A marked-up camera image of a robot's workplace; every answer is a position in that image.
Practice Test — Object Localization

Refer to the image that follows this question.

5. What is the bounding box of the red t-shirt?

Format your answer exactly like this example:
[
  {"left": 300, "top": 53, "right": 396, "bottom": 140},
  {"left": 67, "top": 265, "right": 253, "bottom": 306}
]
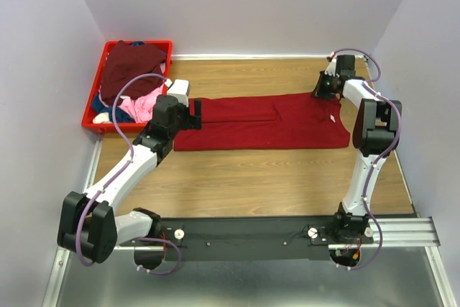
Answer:
[{"left": 174, "top": 93, "right": 350, "bottom": 151}]

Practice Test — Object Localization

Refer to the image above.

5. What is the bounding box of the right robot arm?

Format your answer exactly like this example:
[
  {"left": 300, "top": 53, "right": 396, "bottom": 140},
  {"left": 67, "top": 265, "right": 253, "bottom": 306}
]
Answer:
[{"left": 308, "top": 50, "right": 402, "bottom": 244}]

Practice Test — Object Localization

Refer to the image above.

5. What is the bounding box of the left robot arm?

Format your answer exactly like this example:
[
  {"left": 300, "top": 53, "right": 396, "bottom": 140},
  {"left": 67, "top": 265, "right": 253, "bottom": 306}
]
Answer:
[{"left": 57, "top": 95, "right": 202, "bottom": 266}]

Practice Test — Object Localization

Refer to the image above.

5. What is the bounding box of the pink t-shirt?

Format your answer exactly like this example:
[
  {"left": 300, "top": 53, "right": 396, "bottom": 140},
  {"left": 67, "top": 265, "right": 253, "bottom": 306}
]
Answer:
[{"left": 114, "top": 72, "right": 167, "bottom": 124}]

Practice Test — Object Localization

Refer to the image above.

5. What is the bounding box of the navy blue t-shirt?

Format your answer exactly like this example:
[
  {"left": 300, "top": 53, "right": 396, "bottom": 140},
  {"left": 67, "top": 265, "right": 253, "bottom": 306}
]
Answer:
[{"left": 90, "top": 40, "right": 156, "bottom": 124}]

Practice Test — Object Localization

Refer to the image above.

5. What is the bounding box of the maroon t-shirt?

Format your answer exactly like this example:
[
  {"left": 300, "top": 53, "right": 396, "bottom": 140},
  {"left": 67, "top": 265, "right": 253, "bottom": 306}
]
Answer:
[{"left": 99, "top": 40, "right": 167, "bottom": 106}]

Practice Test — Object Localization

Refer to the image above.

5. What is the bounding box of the white garment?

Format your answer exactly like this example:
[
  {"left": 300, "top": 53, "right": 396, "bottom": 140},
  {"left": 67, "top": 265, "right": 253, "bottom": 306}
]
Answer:
[{"left": 92, "top": 112, "right": 111, "bottom": 124}]

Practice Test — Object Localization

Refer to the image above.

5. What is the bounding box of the red plastic bin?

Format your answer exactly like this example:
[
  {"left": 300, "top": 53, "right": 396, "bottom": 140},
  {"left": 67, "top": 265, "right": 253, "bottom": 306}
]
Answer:
[{"left": 80, "top": 40, "right": 174, "bottom": 134}]

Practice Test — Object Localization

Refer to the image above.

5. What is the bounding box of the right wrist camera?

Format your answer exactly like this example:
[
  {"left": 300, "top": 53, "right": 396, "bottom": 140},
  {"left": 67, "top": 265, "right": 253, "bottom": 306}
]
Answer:
[{"left": 324, "top": 52, "right": 340, "bottom": 77}]

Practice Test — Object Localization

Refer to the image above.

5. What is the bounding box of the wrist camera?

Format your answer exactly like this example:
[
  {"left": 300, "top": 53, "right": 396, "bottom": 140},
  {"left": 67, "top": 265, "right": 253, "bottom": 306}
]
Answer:
[
  {"left": 324, "top": 52, "right": 340, "bottom": 77},
  {"left": 166, "top": 79, "right": 190, "bottom": 107}
]

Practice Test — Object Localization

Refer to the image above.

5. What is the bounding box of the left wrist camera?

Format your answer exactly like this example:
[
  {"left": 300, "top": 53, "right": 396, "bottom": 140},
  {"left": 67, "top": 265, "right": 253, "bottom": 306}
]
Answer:
[{"left": 166, "top": 79, "right": 190, "bottom": 107}]

